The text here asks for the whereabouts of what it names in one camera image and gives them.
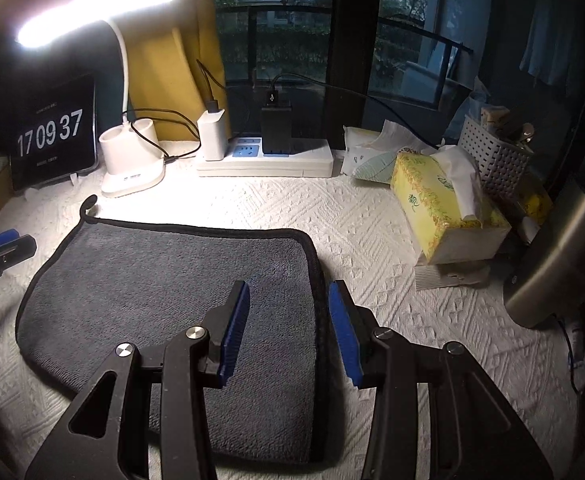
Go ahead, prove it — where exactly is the yellow tissue box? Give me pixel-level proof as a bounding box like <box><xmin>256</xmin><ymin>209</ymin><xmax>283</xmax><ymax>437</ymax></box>
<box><xmin>390</xmin><ymin>145</ymin><xmax>512</xmax><ymax>265</ymax></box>

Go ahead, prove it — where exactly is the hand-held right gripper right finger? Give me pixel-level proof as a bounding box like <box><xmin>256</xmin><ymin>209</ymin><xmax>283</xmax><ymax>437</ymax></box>
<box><xmin>328</xmin><ymin>280</ymin><xmax>555</xmax><ymax>480</ymax></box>

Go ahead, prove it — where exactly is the tablet showing clock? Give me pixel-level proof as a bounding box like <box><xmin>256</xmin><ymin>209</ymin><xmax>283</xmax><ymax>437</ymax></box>
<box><xmin>8</xmin><ymin>73</ymin><xmax>98</xmax><ymax>192</ymax></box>

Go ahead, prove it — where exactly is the black cable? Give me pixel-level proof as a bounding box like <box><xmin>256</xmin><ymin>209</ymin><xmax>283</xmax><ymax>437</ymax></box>
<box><xmin>122</xmin><ymin>108</ymin><xmax>203</xmax><ymax>165</ymax></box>

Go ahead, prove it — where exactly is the yellow curtain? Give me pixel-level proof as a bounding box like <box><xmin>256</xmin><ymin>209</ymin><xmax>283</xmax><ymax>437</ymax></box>
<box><xmin>131</xmin><ymin>0</ymin><xmax>229</xmax><ymax>142</ymax></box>

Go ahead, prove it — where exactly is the white textured table cloth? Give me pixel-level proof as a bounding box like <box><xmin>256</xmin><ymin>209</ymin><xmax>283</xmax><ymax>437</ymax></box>
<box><xmin>0</xmin><ymin>137</ymin><xmax>585</xmax><ymax>480</ymax></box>

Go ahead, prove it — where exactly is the stainless steel bottle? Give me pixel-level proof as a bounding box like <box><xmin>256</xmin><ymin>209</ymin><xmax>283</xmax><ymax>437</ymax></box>
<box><xmin>502</xmin><ymin>180</ymin><xmax>585</xmax><ymax>330</ymax></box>

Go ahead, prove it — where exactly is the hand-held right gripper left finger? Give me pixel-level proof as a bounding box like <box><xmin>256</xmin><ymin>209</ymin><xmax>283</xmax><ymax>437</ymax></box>
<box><xmin>22</xmin><ymin>280</ymin><xmax>251</xmax><ymax>480</ymax></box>

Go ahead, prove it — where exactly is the white charger adapter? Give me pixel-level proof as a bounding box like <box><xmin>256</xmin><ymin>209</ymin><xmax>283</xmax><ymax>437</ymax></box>
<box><xmin>198</xmin><ymin>111</ymin><xmax>227</xmax><ymax>162</ymax></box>

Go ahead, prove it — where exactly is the white desk lamp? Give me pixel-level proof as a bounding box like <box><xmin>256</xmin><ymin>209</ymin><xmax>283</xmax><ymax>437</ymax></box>
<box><xmin>16</xmin><ymin>0</ymin><xmax>182</xmax><ymax>198</ymax></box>

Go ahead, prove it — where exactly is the black charger adapter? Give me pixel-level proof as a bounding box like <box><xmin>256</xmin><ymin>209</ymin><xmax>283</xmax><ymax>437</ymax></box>
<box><xmin>260</xmin><ymin>89</ymin><xmax>293</xmax><ymax>156</ymax></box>

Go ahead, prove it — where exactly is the white plastic basket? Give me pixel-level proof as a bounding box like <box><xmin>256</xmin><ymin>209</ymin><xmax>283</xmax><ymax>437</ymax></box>
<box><xmin>458</xmin><ymin>114</ymin><xmax>533</xmax><ymax>202</ymax></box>

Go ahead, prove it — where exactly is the white power strip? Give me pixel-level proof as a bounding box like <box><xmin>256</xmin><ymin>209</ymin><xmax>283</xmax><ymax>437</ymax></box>
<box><xmin>196</xmin><ymin>136</ymin><xmax>334</xmax><ymax>179</ymax></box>

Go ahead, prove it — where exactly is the soft tissue pack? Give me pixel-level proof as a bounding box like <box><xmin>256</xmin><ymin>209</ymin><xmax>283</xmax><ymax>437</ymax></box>
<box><xmin>341</xmin><ymin>120</ymin><xmax>440</xmax><ymax>186</ymax></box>

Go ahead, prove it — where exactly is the grey towel with black trim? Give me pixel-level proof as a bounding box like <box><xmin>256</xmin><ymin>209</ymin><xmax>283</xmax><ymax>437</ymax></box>
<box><xmin>15</xmin><ymin>195</ymin><xmax>334</xmax><ymax>465</ymax></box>

